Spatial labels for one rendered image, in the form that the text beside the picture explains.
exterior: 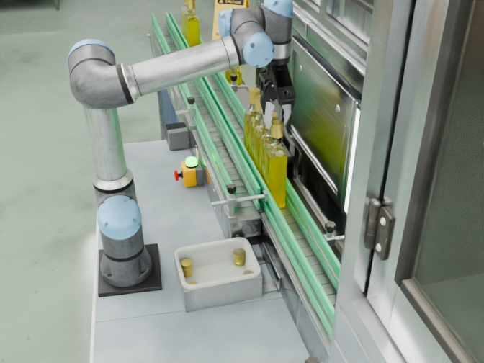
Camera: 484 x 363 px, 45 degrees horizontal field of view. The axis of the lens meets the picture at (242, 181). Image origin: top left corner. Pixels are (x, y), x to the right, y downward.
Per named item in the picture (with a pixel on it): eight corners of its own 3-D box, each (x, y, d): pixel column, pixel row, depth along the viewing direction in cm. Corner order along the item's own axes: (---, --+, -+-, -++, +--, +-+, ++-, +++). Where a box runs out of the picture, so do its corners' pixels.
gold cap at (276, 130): (284, 137, 166) (285, 124, 163) (272, 139, 165) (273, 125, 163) (280, 132, 169) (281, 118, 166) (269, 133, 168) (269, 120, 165)
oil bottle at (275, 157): (285, 207, 179) (288, 147, 167) (268, 209, 177) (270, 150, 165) (279, 196, 183) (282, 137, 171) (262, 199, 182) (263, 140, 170)
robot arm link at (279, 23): (257, -5, 149) (288, -8, 151) (256, 36, 155) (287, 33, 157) (266, 3, 143) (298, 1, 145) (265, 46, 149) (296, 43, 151)
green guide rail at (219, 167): (236, 213, 175) (236, 191, 171) (233, 213, 175) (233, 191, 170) (154, 27, 315) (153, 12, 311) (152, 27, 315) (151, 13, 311)
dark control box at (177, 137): (189, 149, 233) (188, 130, 229) (169, 151, 231) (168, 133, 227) (185, 139, 240) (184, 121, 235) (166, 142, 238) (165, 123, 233)
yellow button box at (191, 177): (203, 186, 211) (202, 168, 207) (183, 189, 210) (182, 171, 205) (199, 176, 217) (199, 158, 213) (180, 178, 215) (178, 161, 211)
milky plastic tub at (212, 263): (262, 296, 164) (263, 274, 159) (184, 312, 159) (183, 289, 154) (245, 257, 178) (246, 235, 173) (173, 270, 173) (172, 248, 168)
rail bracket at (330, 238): (348, 263, 157) (353, 225, 150) (324, 268, 156) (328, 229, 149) (342, 254, 161) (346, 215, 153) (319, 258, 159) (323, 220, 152)
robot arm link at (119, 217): (103, 262, 159) (96, 226, 151) (99, 230, 170) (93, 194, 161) (147, 255, 162) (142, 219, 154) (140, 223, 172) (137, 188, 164)
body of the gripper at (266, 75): (282, 87, 167) (284, 47, 160) (292, 100, 160) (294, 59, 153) (257, 90, 165) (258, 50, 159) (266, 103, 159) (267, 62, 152)
